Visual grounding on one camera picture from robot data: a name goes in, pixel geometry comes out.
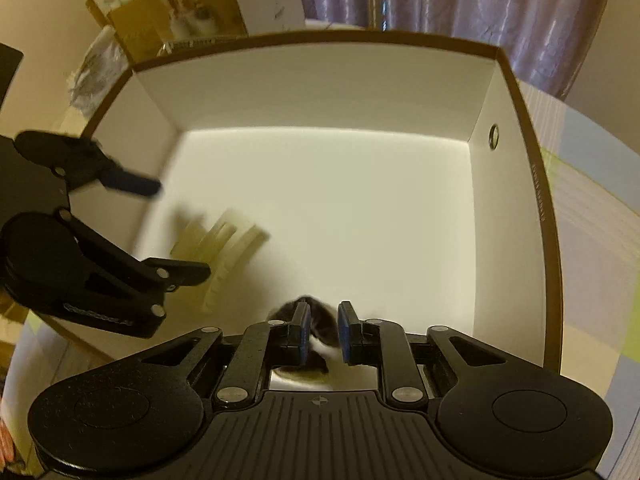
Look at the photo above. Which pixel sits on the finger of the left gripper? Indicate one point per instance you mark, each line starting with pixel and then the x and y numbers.
pixel 178 273
pixel 81 161

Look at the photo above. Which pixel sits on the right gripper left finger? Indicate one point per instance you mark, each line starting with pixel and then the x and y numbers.
pixel 263 347

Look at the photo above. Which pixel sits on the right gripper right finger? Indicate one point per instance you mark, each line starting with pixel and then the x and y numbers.
pixel 383 345

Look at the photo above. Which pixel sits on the dark purple velvet scrunchie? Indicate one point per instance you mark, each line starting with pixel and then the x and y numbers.
pixel 323 329

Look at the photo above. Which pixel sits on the cream hair claw clip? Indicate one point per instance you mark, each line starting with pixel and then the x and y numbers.
pixel 226 247

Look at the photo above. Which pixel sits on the silver foil bag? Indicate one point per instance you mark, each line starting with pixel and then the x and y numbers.
pixel 104 62

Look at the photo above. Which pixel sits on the brown white storage box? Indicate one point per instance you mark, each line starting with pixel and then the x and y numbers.
pixel 398 171

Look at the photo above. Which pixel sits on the white product carton box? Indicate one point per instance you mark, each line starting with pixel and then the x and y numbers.
pixel 151 28

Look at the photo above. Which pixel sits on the checked tablecloth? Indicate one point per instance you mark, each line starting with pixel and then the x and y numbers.
pixel 594 186

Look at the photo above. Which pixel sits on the purple curtain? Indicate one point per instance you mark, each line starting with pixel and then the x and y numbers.
pixel 546 41

